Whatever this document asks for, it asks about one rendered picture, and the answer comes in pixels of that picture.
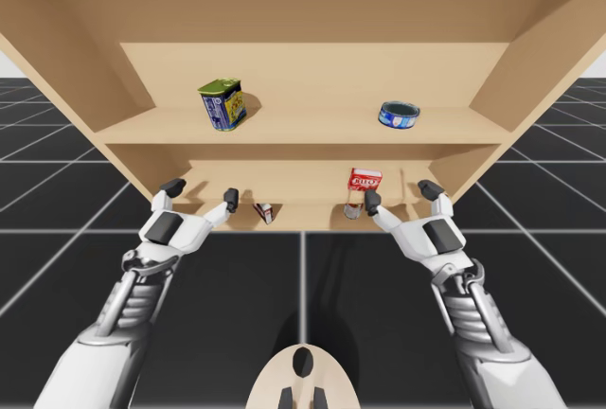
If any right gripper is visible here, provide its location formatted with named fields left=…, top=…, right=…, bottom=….
left=363, top=178, right=468, bottom=264

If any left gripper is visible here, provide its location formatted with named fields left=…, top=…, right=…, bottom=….
left=138, top=177, right=241, bottom=257

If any red and white can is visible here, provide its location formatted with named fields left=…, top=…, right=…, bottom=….
left=343, top=188, right=369, bottom=222

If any blue flat can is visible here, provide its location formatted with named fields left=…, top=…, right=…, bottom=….
left=377, top=100, right=420, bottom=131

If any green and blue rectangular can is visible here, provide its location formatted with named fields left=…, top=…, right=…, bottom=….
left=197, top=78, right=248, bottom=133

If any red and white carton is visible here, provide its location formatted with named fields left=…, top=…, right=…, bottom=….
left=253, top=202, right=276, bottom=225

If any pale wooden shelf unit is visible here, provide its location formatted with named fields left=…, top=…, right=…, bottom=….
left=0, top=0, right=606, bottom=233

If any tan robot part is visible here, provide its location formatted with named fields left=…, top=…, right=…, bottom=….
left=245, top=342, right=362, bottom=409

